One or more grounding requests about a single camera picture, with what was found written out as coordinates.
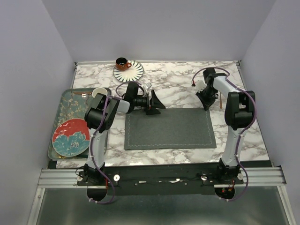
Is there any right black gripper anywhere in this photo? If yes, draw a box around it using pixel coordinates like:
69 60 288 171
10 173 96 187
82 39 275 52
196 87 217 110

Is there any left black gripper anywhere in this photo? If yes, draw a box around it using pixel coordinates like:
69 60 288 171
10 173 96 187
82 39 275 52
133 90 165 115

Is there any grey cloth napkin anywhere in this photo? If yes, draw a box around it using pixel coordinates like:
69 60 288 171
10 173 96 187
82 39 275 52
124 108 217 150

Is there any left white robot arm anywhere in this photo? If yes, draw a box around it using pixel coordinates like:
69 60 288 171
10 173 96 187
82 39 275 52
83 82 165 185

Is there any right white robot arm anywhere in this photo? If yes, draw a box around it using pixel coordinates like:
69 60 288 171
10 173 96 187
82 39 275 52
192 67 257 184

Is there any white striped saucer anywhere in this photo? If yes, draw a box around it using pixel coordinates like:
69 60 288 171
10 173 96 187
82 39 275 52
113 60 144 83

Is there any red and black cup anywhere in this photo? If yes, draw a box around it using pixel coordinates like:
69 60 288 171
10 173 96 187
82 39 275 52
115 57 132 71

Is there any white and green cup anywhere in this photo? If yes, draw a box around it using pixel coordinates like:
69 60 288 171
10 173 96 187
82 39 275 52
92 87 112 98

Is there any silver spoon on tray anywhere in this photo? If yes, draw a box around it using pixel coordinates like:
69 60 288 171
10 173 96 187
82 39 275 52
81 92 90 106

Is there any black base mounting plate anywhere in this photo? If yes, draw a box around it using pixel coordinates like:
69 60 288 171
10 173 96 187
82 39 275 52
77 163 244 196

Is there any green floral tray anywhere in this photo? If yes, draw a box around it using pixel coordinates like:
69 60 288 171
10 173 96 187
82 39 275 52
48 88 94 160

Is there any red and blue plate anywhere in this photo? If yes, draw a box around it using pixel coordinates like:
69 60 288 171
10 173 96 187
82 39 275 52
52 118 90 158

